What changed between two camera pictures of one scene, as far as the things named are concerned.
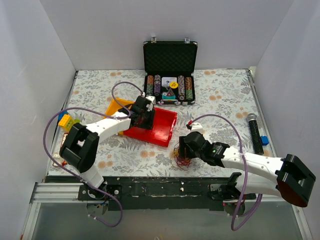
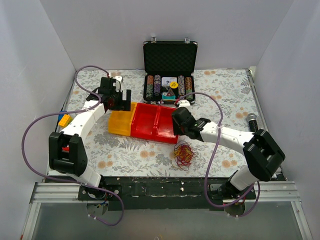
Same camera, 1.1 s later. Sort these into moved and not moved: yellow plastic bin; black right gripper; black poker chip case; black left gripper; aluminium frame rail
Moved: black left gripper; black right gripper; yellow plastic bin
Not moved: black poker chip case; aluminium frame rail
